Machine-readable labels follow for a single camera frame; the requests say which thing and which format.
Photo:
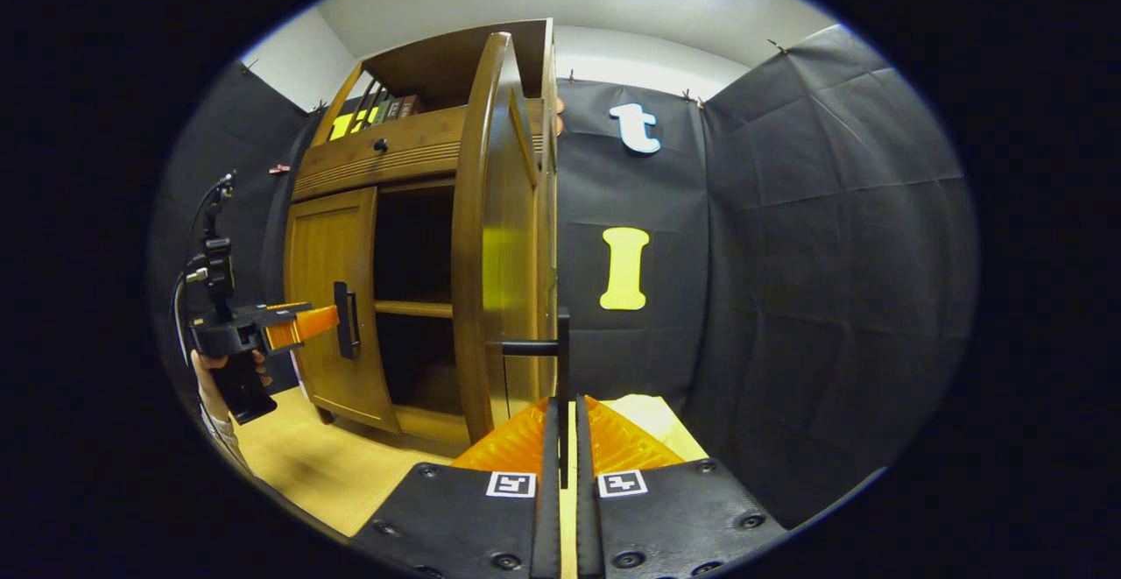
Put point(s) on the wooden shoe cabinet door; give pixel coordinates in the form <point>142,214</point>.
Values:
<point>337,246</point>
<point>508,237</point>

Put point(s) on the wooden double-door shoe cabinet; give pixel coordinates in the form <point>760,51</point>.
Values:
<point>438,62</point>

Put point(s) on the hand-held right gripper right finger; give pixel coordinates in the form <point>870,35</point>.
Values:
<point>666,518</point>

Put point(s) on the wooden ribbed drawer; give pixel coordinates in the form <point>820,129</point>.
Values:
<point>412,145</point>

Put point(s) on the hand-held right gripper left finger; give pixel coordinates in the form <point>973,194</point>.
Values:
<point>473,526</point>

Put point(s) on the wooden cabinet shelf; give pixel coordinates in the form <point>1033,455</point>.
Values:
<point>416,308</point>

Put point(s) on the reddish brown book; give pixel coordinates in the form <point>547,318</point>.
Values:
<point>410,107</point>

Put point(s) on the green book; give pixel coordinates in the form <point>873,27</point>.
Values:
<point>383,112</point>

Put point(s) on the dark brown book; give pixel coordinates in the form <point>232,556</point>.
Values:
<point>395,109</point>

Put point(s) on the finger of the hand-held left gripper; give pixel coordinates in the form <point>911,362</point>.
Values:
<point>306,327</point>
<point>289,307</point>

